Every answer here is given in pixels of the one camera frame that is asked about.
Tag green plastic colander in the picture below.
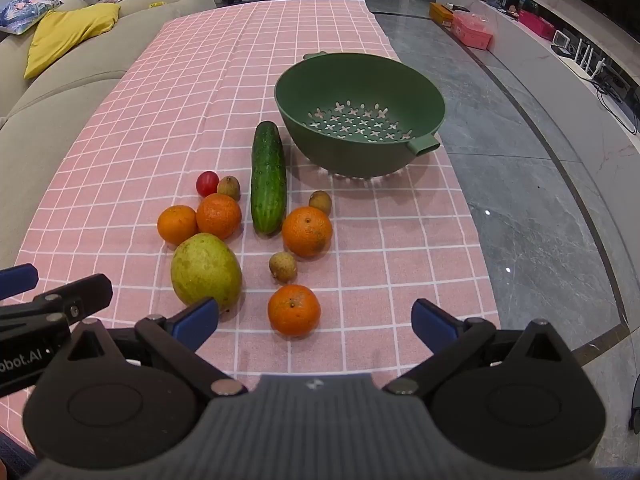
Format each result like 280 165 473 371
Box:
274 51 446 179

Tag pink plastic box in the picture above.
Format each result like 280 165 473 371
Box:
451 11 494 51

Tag green pear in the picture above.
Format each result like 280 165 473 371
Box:
171 233 243 312

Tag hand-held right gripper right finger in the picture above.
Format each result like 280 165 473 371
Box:
382 298 581 396

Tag beige sofa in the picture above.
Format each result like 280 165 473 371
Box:
0 0 217 268

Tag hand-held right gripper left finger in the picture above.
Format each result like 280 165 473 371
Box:
47 297 249 397

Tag mandarin orange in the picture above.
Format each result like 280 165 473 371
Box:
196 193 243 240
157 205 198 246
267 284 322 338
282 206 334 259

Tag small pink box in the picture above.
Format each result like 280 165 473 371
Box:
518 9 556 38

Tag yellow pillow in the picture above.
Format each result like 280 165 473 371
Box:
23 3 122 81

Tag white low cabinet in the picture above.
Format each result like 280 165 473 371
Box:
435 0 640 151

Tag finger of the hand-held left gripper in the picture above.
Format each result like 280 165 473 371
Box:
0 274 113 328
0 263 40 301

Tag orange box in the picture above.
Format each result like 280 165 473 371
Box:
429 2 471 26

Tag green cucumber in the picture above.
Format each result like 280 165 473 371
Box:
250 121 287 236

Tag person's blue trousers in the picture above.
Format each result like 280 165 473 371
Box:
0 427 38 480

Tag red cherry tomato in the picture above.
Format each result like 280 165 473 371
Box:
196 171 220 197

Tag blue printed pillow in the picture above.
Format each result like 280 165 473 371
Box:
0 0 63 36

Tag black cables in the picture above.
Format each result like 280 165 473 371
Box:
595 80 640 136

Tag pink checked tablecloth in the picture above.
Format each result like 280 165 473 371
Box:
0 0 502 441

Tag white router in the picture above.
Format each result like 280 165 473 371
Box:
575 42 608 78

